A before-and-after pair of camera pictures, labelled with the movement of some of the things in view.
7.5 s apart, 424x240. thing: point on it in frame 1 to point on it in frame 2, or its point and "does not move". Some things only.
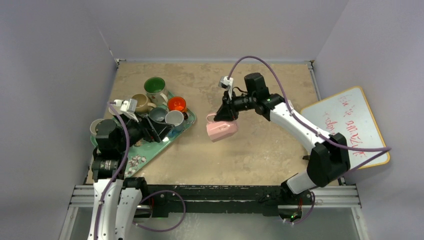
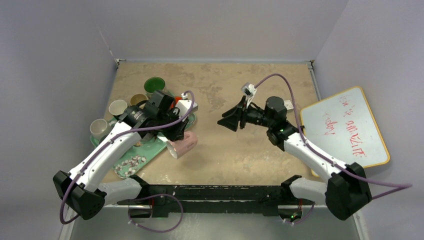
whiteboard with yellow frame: x=348 y=113 does not move
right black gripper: x=227 y=108 to x=243 y=113
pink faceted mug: x=219 y=130 to x=177 y=149
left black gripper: x=145 y=128 to x=177 y=133
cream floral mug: x=154 y=87 does not move
